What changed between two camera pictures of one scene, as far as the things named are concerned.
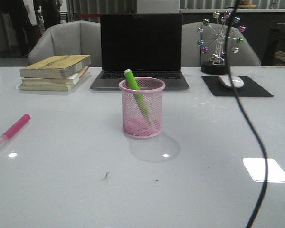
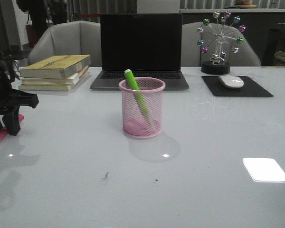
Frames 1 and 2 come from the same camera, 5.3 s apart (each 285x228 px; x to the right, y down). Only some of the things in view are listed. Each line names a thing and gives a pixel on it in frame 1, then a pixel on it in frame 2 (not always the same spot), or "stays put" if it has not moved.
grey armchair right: x=204 y=42 stays put
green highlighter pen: x=131 y=79 stays put
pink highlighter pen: x=7 y=135 -> x=4 y=133
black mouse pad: x=249 y=88 stays put
